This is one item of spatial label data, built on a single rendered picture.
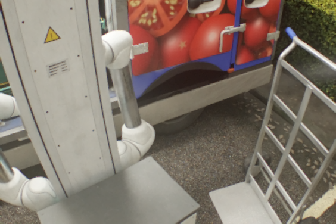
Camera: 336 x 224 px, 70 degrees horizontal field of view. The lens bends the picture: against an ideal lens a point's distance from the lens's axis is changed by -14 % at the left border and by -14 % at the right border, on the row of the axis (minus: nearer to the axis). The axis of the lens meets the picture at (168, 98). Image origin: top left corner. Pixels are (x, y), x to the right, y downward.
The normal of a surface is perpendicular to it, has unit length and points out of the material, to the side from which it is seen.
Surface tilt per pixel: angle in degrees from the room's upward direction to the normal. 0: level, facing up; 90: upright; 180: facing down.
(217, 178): 0
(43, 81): 90
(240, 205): 0
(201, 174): 0
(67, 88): 90
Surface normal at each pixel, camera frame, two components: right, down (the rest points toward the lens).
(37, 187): 0.11, -0.80
